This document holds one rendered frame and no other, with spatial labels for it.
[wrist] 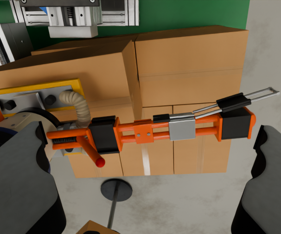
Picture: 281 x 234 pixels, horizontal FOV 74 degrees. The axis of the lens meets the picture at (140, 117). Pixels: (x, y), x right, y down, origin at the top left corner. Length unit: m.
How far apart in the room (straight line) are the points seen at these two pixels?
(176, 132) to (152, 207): 2.31
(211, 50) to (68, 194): 2.39
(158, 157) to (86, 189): 1.43
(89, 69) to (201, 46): 0.64
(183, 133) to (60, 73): 0.51
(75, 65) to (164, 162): 0.99
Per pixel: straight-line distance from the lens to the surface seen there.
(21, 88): 0.72
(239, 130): 0.55
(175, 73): 1.13
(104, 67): 0.73
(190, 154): 1.44
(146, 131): 0.51
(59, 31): 0.70
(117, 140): 0.52
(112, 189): 2.51
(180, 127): 0.51
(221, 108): 0.50
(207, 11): 1.68
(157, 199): 2.66
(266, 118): 2.17
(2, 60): 1.41
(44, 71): 0.81
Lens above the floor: 1.63
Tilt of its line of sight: 61 degrees down
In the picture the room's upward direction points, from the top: 175 degrees counter-clockwise
